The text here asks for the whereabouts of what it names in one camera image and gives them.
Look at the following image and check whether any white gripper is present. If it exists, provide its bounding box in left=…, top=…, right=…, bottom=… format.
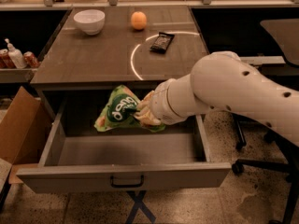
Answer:
left=134, top=75, right=211, bottom=126

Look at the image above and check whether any green rice chip bag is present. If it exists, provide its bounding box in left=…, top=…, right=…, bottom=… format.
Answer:
left=94, top=85, right=165, bottom=133

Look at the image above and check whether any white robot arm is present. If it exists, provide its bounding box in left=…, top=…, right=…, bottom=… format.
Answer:
left=134, top=51, right=299, bottom=146

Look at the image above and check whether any grey cabinet with counter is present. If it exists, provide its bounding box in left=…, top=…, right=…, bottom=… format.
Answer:
left=30, top=5, right=219, bottom=119

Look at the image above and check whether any open grey top drawer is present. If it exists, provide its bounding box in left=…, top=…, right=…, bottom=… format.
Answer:
left=17, top=91, right=230, bottom=193

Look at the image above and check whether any dark snack bar wrapper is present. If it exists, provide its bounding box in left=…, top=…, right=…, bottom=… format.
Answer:
left=150, top=32, right=175, bottom=53

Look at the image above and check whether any orange fruit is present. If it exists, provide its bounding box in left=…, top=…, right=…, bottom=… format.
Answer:
left=131, top=11, right=147, bottom=30

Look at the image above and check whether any white ceramic bowl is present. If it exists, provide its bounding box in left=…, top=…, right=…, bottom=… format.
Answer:
left=73, top=9, right=106, bottom=35

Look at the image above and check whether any brown cardboard box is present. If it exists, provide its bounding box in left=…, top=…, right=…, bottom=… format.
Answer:
left=0, top=87, right=52, bottom=184

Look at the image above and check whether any red soda can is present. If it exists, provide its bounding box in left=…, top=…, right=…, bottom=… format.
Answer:
left=23, top=51, right=39, bottom=68
left=0, top=49, right=15, bottom=68

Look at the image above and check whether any white pump bottle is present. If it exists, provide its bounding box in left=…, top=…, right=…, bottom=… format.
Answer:
left=5, top=38, right=27, bottom=69

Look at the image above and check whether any grey side shelf left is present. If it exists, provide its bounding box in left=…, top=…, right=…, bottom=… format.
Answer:
left=0, top=68, right=36, bottom=84

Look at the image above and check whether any red soda can left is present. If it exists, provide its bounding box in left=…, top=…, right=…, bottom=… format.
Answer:
left=0, top=49, right=15, bottom=68

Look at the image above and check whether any black office chair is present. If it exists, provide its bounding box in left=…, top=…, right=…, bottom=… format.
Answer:
left=232, top=19, right=299, bottom=224

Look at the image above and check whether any black drawer handle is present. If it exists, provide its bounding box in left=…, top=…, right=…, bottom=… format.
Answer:
left=110, top=175, right=144, bottom=189

